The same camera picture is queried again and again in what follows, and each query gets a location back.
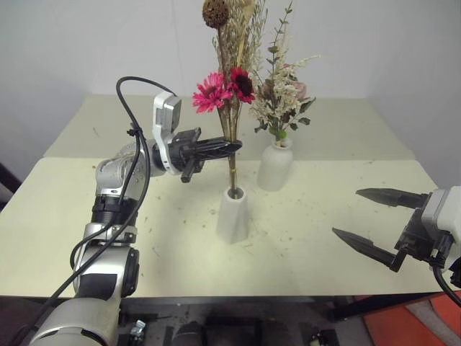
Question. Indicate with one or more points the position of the pale dried flower bouquet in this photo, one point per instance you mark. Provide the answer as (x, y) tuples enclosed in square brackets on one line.
[(279, 93)]

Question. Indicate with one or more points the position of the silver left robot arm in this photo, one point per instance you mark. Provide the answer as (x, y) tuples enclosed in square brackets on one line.
[(115, 173)]

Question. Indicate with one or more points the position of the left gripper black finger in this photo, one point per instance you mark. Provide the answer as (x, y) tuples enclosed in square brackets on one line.
[(219, 142), (219, 151)]

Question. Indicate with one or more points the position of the orange seat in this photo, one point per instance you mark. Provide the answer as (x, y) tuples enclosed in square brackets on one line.
[(392, 324)]

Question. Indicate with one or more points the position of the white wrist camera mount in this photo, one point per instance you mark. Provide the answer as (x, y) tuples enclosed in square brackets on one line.
[(441, 212), (160, 108)]

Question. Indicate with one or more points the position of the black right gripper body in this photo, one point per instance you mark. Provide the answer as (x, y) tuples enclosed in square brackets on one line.
[(417, 238)]

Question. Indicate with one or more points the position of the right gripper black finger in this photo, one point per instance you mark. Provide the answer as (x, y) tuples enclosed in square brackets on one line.
[(392, 197), (367, 246)]

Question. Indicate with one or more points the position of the white angular twisted vase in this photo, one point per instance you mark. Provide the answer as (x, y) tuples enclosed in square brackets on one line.
[(232, 220)]

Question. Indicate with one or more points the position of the red and pink flower bouquet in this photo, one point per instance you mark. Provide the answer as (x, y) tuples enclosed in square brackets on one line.
[(212, 95)]

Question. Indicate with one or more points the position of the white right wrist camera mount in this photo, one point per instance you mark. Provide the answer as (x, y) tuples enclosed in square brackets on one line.
[(441, 212)]

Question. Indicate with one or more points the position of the dark brown furniture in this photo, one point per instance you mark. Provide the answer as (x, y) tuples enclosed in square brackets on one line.
[(9, 187)]

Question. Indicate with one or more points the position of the dark rounded shape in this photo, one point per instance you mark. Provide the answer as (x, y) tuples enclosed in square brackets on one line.
[(189, 335)]

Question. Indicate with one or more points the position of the black table frame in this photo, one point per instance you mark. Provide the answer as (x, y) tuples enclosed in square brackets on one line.
[(374, 304)]

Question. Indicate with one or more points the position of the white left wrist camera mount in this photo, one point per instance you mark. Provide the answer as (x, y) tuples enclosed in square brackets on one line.
[(160, 108)]

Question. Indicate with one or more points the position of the white round bottle vase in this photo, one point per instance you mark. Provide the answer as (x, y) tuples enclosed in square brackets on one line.
[(273, 169)]

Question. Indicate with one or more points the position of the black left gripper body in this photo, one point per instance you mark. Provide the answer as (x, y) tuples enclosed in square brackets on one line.
[(183, 148)]

